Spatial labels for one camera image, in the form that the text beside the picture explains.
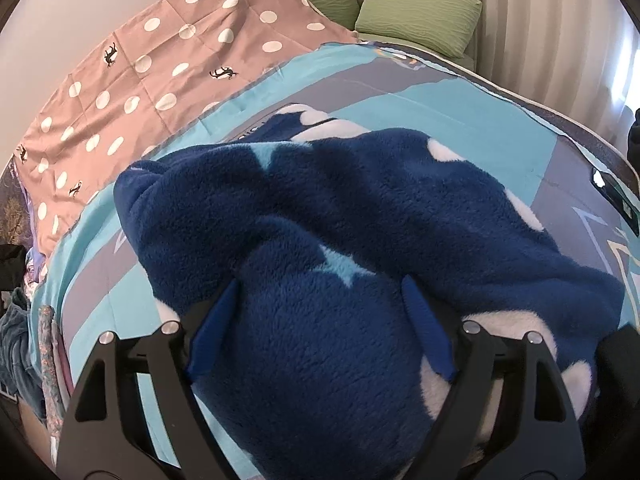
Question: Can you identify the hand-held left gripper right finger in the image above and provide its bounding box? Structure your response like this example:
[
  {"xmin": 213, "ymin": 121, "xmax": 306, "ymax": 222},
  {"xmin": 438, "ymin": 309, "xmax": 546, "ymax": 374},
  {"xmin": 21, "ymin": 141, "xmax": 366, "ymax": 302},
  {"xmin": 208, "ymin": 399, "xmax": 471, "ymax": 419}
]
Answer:
[{"xmin": 401, "ymin": 274, "xmax": 587, "ymax": 480}]

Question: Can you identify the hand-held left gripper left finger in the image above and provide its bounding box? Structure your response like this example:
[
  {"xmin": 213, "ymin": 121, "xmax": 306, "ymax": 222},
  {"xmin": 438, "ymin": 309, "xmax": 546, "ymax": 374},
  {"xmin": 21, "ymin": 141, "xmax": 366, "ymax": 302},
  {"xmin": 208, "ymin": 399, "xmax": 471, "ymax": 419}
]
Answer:
[{"xmin": 55, "ymin": 277, "xmax": 242, "ymax": 480}]

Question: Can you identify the blue fleece star-print garment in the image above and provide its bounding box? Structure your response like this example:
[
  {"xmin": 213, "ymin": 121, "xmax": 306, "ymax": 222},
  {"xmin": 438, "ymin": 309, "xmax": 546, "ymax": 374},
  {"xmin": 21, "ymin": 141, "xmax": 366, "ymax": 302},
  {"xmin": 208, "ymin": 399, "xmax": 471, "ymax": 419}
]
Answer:
[{"xmin": 114, "ymin": 104, "xmax": 628, "ymax": 480}]

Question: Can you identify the grey floral cloth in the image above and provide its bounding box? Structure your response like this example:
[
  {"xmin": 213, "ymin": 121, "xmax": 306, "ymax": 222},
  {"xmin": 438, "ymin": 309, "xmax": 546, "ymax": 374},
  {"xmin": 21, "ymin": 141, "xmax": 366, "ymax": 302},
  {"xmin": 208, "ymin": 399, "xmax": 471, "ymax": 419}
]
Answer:
[{"xmin": 37, "ymin": 305, "xmax": 67, "ymax": 433}]

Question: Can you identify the blue cloth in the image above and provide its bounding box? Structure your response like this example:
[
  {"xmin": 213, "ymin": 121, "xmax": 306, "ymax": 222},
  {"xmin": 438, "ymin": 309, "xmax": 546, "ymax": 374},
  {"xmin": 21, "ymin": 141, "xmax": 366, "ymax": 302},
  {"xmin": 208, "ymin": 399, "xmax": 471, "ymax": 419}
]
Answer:
[{"xmin": 0, "ymin": 287, "xmax": 47, "ymax": 411}]

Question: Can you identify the black cloth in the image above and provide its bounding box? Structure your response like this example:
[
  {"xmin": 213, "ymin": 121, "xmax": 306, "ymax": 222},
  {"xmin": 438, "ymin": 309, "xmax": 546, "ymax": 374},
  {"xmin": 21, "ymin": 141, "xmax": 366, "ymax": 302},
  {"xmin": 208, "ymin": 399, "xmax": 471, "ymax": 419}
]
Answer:
[{"xmin": 0, "ymin": 244, "xmax": 28, "ymax": 293}]

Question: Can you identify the teal and grey blanket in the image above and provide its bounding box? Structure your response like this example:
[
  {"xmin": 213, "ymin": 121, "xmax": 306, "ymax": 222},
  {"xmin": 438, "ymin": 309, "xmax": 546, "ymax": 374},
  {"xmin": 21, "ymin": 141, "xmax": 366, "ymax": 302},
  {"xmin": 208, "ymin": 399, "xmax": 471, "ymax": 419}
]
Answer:
[{"xmin": 37, "ymin": 42, "xmax": 640, "ymax": 471}]

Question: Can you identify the purple tree-print sheet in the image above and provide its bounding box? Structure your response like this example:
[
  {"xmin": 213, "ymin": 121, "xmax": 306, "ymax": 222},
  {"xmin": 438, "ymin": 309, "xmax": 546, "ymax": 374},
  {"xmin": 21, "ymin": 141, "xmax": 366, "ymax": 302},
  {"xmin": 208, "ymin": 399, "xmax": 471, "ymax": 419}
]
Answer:
[{"xmin": 0, "ymin": 160, "xmax": 51, "ymax": 281}]

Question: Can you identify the pink polka dot sheet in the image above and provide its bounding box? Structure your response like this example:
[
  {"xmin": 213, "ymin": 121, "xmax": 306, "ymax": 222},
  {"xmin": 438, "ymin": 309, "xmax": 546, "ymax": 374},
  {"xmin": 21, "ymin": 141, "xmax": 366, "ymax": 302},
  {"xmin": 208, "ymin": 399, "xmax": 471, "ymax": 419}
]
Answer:
[{"xmin": 12, "ymin": 0, "xmax": 359, "ymax": 256}]

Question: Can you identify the white pleated curtain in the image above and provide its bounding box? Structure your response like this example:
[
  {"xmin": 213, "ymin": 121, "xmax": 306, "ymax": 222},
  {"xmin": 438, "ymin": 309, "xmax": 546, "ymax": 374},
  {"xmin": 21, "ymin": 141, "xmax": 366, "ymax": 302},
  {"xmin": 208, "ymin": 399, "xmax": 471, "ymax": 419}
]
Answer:
[{"xmin": 340, "ymin": 0, "xmax": 640, "ymax": 133}]

